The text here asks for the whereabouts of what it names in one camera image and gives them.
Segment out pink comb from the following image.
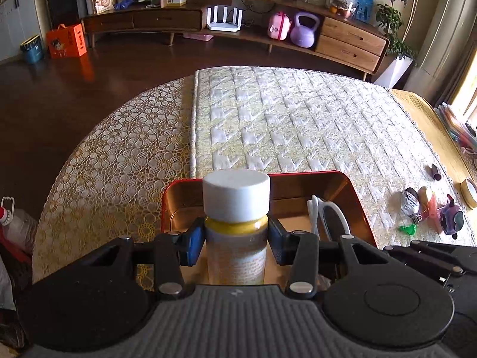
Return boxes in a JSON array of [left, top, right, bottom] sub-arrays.
[[428, 193, 442, 234]]

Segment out wooden tv cabinet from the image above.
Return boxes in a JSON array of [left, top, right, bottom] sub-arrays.
[[82, 0, 390, 75]]

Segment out blue trash bin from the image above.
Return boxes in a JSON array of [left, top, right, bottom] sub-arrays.
[[19, 35, 44, 65]]

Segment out quilted cream table mat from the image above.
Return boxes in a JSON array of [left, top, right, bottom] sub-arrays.
[[191, 66, 464, 246]]

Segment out orange gift box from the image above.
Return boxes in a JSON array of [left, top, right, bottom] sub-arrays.
[[46, 24, 87, 59]]

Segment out beige garlic shaped toy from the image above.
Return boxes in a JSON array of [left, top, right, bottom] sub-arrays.
[[418, 187, 433, 207]]

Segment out blue box on cabinet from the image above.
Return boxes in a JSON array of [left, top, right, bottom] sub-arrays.
[[353, 0, 374, 24]]

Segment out bag of fruit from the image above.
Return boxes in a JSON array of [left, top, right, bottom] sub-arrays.
[[326, 0, 357, 18]]

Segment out purple kettlebell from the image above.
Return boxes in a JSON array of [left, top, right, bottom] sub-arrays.
[[290, 11, 320, 49]]

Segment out potted green tree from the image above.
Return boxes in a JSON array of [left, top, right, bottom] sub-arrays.
[[375, 0, 419, 88]]

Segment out pink toy case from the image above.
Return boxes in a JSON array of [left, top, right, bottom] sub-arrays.
[[268, 11, 292, 41]]

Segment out white wifi router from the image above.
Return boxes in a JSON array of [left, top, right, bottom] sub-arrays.
[[206, 6, 243, 33]]

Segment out red metal tin box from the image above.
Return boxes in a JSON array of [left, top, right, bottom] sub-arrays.
[[160, 169, 378, 286]]

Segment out plastic water bottle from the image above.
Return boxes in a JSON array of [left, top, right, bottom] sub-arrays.
[[1, 196, 38, 256]]

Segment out round metal tin lid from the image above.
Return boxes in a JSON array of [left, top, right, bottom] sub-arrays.
[[460, 178, 477, 209]]

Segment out purple sheep toy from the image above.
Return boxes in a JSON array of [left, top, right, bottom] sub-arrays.
[[437, 194, 464, 239]]

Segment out lace tablecloth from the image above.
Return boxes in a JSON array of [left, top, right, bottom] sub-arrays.
[[32, 76, 194, 281]]

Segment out green small toy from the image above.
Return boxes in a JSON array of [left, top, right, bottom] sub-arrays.
[[399, 224, 417, 236]]

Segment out white frame sunglasses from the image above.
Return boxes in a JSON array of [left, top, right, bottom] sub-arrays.
[[306, 195, 351, 242]]

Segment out white yellow bottle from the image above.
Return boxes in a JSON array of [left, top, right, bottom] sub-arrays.
[[202, 169, 270, 285]]

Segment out metal nail clipper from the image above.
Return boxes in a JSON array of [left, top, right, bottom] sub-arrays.
[[411, 212, 428, 225]]

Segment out white standing air conditioner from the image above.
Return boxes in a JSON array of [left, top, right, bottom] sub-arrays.
[[403, 0, 476, 103]]

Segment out yellow table runner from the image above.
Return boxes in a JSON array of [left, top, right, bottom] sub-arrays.
[[391, 89, 476, 183]]

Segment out stack of books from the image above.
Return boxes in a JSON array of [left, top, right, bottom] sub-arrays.
[[434, 103, 476, 155]]

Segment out dark lipstick tube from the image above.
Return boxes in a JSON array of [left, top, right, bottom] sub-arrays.
[[431, 164, 442, 181]]

